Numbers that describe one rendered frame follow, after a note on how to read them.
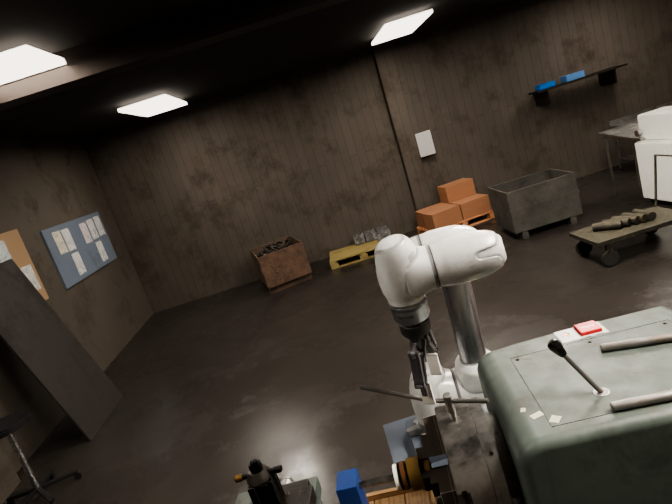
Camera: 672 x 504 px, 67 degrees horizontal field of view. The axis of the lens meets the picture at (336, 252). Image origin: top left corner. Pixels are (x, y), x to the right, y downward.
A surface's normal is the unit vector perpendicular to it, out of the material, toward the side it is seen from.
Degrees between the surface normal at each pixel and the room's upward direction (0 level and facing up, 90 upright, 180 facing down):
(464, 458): 50
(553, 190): 90
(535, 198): 90
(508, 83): 90
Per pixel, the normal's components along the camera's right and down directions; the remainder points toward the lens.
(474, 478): -0.17, -0.12
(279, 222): 0.07, 0.21
